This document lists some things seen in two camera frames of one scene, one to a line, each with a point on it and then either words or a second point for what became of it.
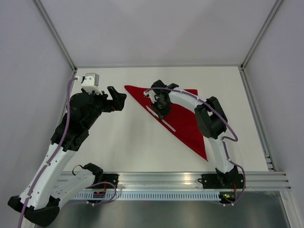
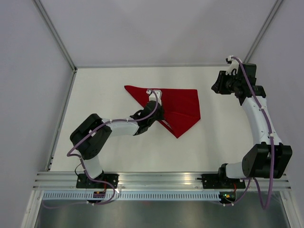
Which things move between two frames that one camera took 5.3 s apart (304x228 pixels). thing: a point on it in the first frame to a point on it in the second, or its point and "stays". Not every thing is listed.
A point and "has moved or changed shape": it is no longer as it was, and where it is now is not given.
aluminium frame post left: x=55 y=34 stays
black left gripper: x=119 y=97 to x=161 y=117
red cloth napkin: x=183 y=119 has moved or changed shape
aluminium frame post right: x=264 y=26 stays
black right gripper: x=162 y=114 to x=218 y=87
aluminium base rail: x=183 y=181 stays
